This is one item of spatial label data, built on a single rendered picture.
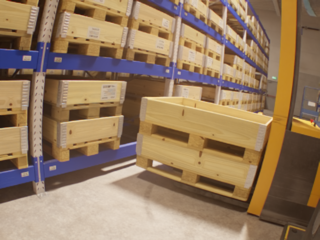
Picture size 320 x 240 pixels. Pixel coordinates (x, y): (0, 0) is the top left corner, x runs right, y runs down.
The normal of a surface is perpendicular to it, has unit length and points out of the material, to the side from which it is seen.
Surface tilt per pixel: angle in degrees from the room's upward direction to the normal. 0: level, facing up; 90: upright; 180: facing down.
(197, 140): 90
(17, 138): 90
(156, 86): 90
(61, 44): 90
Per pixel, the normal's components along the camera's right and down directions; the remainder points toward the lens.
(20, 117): 0.81, 0.21
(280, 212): -0.56, 0.08
